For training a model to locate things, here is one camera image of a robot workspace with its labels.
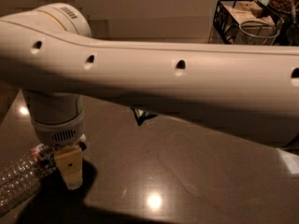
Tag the white paper sheet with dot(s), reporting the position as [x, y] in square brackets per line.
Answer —
[291, 160]

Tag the black wire basket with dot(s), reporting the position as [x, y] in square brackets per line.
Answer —
[230, 13]

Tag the green snack bag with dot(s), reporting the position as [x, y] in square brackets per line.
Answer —
[141, 116]

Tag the clear plastic water bottle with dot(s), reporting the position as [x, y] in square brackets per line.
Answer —
[21, 179]

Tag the clear glass jar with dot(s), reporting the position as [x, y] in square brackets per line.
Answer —
[256, 33]

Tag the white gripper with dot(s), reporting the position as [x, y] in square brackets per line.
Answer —
[59, 133]

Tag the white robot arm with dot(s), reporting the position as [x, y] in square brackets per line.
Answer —
[247, 91]

